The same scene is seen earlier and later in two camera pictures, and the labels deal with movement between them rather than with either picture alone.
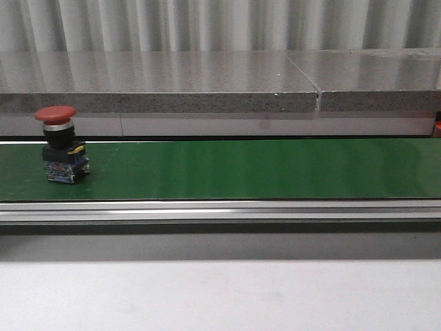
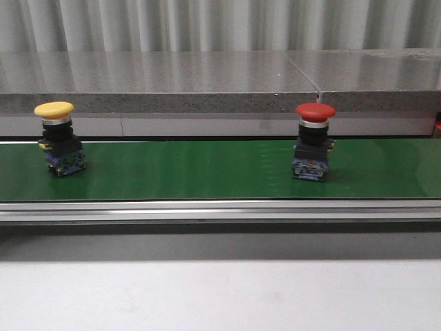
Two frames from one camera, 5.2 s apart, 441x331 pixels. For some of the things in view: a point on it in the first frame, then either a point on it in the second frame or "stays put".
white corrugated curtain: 217,25 stays put
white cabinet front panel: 229,125 stays put
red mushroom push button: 65,159 -> 311,152
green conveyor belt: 309,169 stays put
